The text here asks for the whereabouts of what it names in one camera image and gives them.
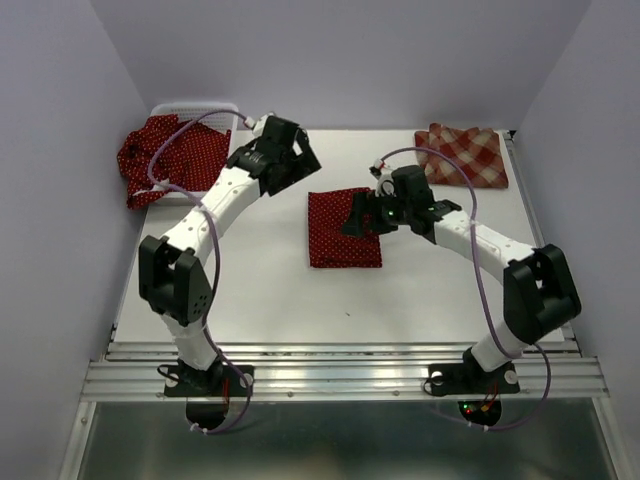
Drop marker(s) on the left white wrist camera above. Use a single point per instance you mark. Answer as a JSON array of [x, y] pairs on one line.
[[257, 126]]

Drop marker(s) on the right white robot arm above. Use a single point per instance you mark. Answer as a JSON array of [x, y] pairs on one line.
[[539, 293]]

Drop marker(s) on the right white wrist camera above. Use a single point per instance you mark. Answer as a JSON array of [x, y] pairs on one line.
[[383, 175]]

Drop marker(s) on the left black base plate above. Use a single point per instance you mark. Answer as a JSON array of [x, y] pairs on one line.
[[235, 382]]

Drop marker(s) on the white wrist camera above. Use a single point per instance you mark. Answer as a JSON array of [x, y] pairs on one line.
[[383, 175], [257, 126]]

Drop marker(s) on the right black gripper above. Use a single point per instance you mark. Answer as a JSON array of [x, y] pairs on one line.
[[364, 203]]

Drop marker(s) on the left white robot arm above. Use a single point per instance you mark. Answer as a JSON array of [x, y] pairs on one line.
[[171, 268]]

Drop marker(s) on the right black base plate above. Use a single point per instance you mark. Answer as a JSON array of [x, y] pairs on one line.
[[446, 379]]

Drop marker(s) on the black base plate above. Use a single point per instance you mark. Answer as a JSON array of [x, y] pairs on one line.
[[235, 382], [446, 379]]

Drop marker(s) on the red plaid skirt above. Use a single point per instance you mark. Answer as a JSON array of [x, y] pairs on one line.
[[476, 151]]

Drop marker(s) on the red polka dot skirt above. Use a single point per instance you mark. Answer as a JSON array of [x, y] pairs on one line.
[[193, 161], [328, 247]]

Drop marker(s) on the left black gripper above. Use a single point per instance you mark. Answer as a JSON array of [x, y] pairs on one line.
[[305, 165]]

